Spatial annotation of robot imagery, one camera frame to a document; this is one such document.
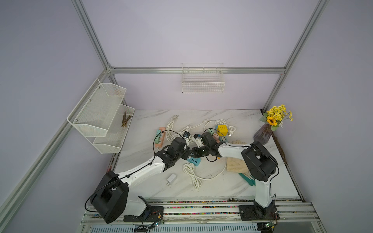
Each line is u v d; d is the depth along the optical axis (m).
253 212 0.73
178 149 0.65
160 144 0.98
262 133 0.96
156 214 0.73
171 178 0.82
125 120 0.96
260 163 0.51
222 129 0.98
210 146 0.77
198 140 0.88
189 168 0.88
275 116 0.82
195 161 0.90
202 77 0.94
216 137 0.98
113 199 0.41
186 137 0.74
